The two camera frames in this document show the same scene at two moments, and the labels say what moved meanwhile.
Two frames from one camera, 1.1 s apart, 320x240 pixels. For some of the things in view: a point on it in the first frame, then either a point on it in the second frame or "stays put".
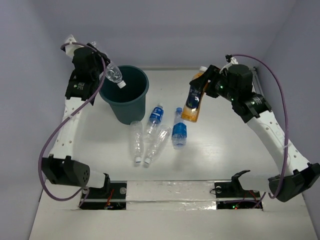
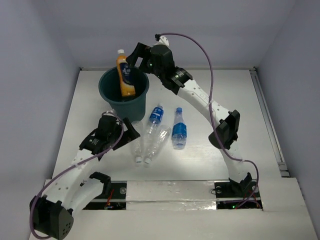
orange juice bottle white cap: x=191 y=110 to x=128 y=88
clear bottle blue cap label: x=179 y=131 stays put
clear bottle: x=137 y=140 stays put
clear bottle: x=161 y=137 stays put
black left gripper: x=99 y=58 to x=122 y=133
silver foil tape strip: x=171 y=195 stays put
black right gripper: x=212 y=73 to x=142 y=50
